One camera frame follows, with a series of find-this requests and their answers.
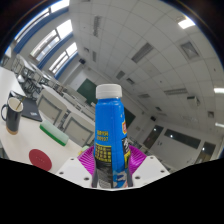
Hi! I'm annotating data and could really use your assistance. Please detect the flat round red coaster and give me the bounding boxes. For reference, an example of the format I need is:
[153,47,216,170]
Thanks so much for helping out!
[28,148,54,172]

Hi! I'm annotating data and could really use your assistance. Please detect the group of ceiling lights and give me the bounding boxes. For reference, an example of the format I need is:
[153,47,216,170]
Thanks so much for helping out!
[89,14,224,129]

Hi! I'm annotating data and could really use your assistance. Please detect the blue curtain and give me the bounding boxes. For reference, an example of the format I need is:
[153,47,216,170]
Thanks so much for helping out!
[54,51,79,79]
[36,33,74,69]
[13,6,71,54]

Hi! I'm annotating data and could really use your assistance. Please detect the dark blue mug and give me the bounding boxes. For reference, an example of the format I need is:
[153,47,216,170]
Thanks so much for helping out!
[0,96,25,136]

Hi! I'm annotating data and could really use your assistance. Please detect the black laptop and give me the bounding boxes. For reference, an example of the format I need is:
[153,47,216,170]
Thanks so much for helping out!
[9,89,43,123]

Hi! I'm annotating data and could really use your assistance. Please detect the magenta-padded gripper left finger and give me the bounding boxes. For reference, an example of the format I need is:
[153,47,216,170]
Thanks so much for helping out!
[55,145,98,188]

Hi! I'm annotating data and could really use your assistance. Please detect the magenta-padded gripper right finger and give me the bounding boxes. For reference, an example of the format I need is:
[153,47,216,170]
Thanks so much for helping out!
[125,144,171,188]

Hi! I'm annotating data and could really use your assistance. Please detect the wooden stir stick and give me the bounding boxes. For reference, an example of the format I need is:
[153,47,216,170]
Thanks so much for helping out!
[15,97,25,111]

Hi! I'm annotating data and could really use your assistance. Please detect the brown classroom door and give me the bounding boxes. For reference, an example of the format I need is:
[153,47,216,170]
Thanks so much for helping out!
[143,124,164,149]

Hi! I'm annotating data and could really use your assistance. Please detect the blue drink bottle white cap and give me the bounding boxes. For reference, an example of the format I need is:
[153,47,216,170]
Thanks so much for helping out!
[94,83,134,190]

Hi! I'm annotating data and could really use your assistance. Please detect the classroom window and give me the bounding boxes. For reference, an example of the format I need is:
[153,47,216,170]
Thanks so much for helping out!
[31,19,74,58]
[49,42,78,73]
[13,0,70,41]

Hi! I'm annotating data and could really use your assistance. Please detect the ceiling projector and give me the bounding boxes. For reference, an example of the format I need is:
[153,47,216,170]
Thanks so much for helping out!
[186,95,201,108]

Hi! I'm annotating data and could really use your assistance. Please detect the green chalkboard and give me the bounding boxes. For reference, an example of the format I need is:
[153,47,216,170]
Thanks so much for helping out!
[76,78,137,128]

